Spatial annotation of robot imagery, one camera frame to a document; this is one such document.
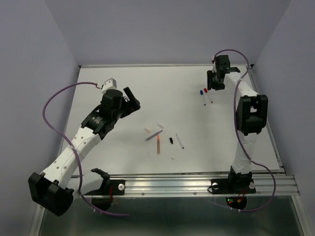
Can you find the aluminium frame rail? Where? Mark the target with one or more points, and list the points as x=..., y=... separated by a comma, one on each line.
x=167, y=186

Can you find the red marker pen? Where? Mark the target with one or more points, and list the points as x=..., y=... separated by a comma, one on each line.
x=209, y=97

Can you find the purple highlighter pen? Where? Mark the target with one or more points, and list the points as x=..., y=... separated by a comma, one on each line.
x=153, y=135

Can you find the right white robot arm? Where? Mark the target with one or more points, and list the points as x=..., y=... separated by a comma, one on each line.
x=250, y=117

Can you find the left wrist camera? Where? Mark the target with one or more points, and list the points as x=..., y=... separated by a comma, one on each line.
x=108, y=84

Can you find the black marker pen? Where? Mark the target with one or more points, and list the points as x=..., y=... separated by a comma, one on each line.
x=180, y=141

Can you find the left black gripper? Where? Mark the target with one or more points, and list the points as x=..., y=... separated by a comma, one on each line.
x=132, y=105

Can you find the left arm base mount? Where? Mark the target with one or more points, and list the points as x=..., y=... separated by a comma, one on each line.
x=99, y=182

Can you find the orange highlighter pen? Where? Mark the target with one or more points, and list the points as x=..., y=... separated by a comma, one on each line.
x=158, y=144

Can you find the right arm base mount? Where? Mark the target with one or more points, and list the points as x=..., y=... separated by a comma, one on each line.
x=233, y=184

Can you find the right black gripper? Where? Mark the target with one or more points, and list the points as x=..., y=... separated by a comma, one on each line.
x=210, y=84

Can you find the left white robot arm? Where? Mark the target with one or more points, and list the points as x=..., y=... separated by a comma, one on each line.
x=57, y=186

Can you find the blue marker pen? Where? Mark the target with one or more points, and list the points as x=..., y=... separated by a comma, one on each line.
x=202, y=94

